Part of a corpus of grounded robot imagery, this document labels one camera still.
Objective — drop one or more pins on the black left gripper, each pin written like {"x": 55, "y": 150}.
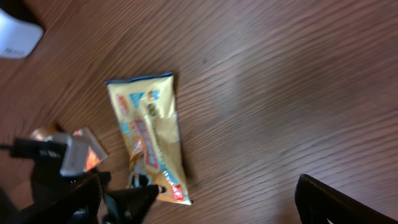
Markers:
{"x": 128, "y": 206}

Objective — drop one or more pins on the white barcode scanner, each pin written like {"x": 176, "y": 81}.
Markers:
{"x": 18, "y": 38}

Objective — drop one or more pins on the yellow snack chip bag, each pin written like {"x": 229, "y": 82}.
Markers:
{"x": 145, "y": 107}

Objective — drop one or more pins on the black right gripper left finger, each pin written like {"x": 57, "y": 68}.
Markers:
{"x": 79, "y": 205}

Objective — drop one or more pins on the white bamboo print tube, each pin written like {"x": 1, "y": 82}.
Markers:
{"x": 45, "y": 132}

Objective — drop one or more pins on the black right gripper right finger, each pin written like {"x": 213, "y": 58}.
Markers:
{"x": 317, "y": 202}

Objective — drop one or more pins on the small orange white box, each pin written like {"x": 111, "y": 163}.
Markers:
{"x": 96, "y": 153}

